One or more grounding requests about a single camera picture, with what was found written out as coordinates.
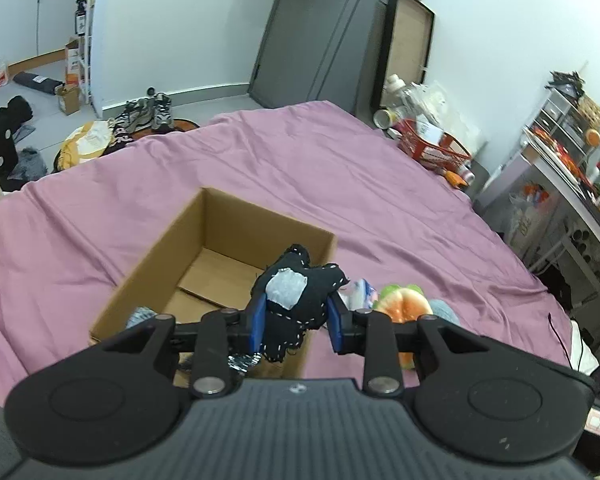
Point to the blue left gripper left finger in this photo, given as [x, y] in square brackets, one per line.
[256, 315]

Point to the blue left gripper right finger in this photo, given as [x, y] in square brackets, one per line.
[339, 324]

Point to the black stitched soft toy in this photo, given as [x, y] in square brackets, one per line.
[295, 295]

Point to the hamburger plush toy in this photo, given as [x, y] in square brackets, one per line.
[403, 303]

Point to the blue fluffy plush slipper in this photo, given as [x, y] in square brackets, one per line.
[441, 309]

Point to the blue tissue pack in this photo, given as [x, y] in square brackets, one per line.
[358, 295]

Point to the blue knitted soft toy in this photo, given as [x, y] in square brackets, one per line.
[140, 315]

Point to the brown cardboard box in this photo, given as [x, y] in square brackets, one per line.
[208, 259]

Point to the orange bottle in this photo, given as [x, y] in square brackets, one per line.
[454, 179]

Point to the red plastic basket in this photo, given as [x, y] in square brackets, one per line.
[448, 153]

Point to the paper tape roll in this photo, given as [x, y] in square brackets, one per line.
[385, 118]

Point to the purple bed sheet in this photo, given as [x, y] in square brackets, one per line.
[68, 240]

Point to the white desk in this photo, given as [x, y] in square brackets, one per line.
[535, 154]

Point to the clear plastic bottle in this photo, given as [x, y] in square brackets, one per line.
[409, 100]

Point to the white plastic bag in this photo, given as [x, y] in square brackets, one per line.
[443, 112]

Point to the pair of sneakers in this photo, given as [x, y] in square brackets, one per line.
[153, 111]

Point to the yellow white bag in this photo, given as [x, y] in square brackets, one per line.
[85, 143]

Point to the grey door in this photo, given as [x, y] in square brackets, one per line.
[315, 50]

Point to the small cardboard box on floor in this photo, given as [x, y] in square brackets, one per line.
[69, 98]

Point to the black framed cork board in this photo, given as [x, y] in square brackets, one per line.
[405, 44]

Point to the grey drawer organizer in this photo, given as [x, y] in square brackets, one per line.
[562, 121]

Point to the white kitchen cabinet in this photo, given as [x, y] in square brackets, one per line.
[35, 15]

